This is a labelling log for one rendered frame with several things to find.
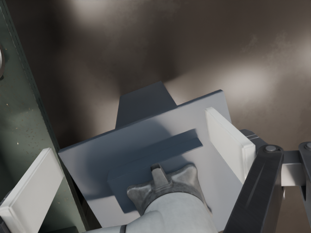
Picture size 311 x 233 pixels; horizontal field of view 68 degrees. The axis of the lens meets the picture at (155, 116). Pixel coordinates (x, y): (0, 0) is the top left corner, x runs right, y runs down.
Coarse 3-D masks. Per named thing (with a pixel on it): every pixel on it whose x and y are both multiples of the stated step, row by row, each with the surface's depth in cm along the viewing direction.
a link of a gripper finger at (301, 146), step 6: (300, 144) 12; (306, 144) 12; (300, 150) 12; (306, 150) 11; (300, 156) 11; (306, 156) 11; (306, 162) 11; (306, 168) 10; (306, 174) 10; (306, 180) 10; (300, 186) 12; (306, 186) 10; (300, 192) 12; (306, 192) 10; (306, 198) 11; (306, 204) 11; (306, 210) 11
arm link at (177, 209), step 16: (176, 192) 52; (160, 208) 48; (176, 208) 46; (192, 208) 47; (128, 224) 47; (144, 224) 44; (160, 224) 43; (176, 224) 43; (192, 224) 43; (208, 224) 45
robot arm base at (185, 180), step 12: (156, 168) 52; (192, 168) 55; (156, 180) 53; (168, 180) 54; (180, 180) 55; (192, 180) 56; (132, 192) 55; (144, 192) 55; (156, 192) 53; (168, 192) 52; (192, 192) 53; (144, 204) 54; (204, 204) 55
